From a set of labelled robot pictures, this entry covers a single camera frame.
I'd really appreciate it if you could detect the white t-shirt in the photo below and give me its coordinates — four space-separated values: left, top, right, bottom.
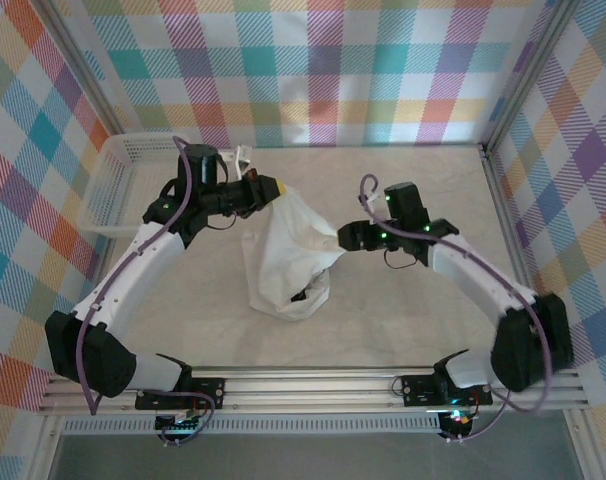
240 187 347 321

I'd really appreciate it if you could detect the white perforated plastic basket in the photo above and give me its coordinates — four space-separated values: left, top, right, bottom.
80 133 197 239

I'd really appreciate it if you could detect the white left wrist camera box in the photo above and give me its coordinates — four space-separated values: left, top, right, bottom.
221 143 255 180

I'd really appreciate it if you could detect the aluminium frame side bar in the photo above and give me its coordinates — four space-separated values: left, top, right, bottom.
481 143 540 301

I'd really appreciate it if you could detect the aluminium frame post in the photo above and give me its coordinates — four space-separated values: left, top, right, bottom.
480 0 577 156
35 0 127 137

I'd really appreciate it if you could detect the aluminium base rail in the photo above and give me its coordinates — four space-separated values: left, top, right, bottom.
37 367 590 415

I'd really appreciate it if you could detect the grey slotted cable duct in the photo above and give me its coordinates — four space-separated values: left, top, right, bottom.
61 417 443 437

